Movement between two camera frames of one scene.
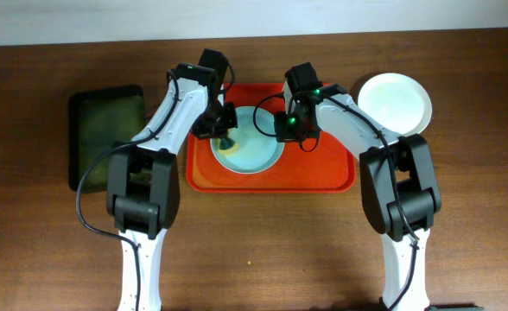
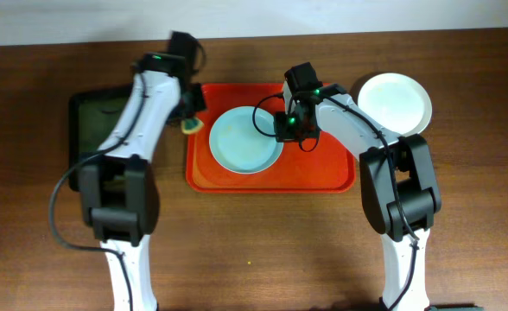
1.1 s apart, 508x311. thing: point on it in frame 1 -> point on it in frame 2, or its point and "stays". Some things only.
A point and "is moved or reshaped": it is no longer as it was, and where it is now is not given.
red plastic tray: [329, 168] stays
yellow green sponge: [227, 147] is moved or reshaped
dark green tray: [99, 118] stays
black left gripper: [215, 125] -> [195, 104]
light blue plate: [259, 149] stays
